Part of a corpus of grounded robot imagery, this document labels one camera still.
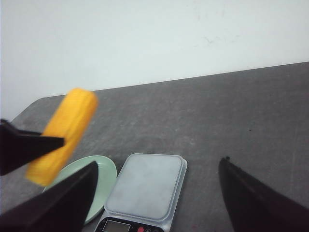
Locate right gripper black claw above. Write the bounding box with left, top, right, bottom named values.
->
left=0, top=161, right=98, bottom=232
left=0, top=119, right=64, bottom=176
left=218, top=157, right=309, bottom=232

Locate yellow corn cob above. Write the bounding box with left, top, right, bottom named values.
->
left=25, top=88, right=98, bottom=186

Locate light green plate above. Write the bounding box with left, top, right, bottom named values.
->
left=43, top=155, right=117, bottom=225

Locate silver digital kitchen scale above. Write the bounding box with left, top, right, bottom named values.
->
left=95, top=153, right=188, bottom=232

